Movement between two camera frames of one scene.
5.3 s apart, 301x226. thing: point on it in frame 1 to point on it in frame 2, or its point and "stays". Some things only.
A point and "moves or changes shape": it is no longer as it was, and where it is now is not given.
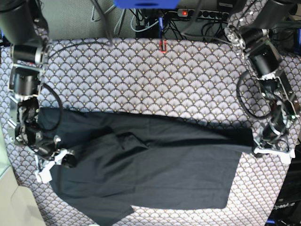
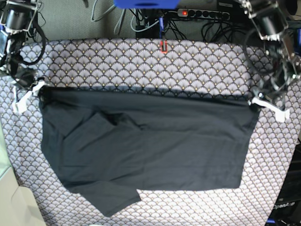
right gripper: x=275 y=129 to x=274 y=92
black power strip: x=203 y=14 stays
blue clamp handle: x=161 y=26 stays
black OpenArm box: x=286 y=210 stays
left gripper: x=44 y=144 to x=26 y=78
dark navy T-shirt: x=104 y=164 moves or changes shape
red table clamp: x=164 y=51 stays
